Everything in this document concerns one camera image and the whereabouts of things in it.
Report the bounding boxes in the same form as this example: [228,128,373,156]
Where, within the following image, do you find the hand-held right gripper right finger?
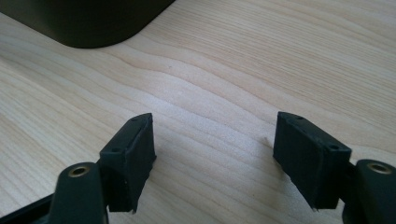
[273,111,353,211]

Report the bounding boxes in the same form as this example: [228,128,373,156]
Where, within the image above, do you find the black rounded flat object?
[0,0,176,49]

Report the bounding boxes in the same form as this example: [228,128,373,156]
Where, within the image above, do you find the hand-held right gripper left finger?
[98,112,157,215]

